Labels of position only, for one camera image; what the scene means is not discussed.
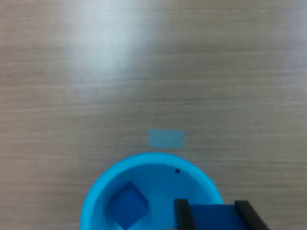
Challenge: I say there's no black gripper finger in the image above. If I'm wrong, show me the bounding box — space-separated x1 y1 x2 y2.
234 200 272 230
173 198 196 230

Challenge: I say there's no blue cube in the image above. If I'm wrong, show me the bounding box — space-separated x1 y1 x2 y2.
188 204 249 230
106 181 150 230

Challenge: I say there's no blue plastic cup bin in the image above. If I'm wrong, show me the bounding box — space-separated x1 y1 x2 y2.
79 152 225 230

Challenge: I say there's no small blue tape piece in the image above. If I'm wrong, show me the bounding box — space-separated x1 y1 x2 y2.
148 129 186 149

